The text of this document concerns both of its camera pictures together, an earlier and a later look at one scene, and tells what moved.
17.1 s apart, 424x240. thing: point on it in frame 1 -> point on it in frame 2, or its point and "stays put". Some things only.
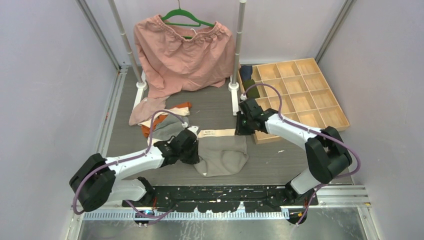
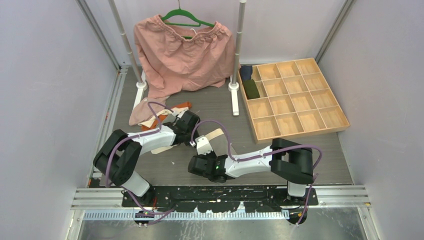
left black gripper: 194,158 -> 187,142
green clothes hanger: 179,11 stays put
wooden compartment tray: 304,94 stays put
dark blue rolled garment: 245,71 stays put
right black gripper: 240,130 -> 212,153
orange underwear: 146,129 stays put
